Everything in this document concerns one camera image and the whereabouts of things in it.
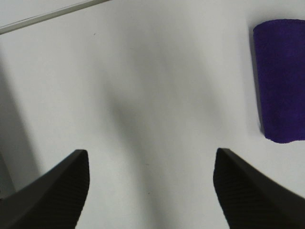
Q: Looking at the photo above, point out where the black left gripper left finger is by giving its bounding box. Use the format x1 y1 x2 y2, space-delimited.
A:
0 149 90 229

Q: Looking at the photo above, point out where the purple towel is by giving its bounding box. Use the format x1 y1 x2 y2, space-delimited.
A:
253 19 305 144

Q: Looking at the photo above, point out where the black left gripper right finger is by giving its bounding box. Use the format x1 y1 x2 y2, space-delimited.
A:
213 148 305 229

